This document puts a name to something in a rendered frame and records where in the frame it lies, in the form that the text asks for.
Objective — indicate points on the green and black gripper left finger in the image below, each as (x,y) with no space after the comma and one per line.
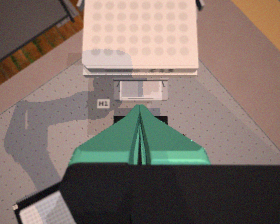
(117,143)

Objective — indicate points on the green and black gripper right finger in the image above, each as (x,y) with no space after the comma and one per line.
(160,144)

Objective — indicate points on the grey slotted plate rack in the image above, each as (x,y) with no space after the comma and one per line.
(200,4)

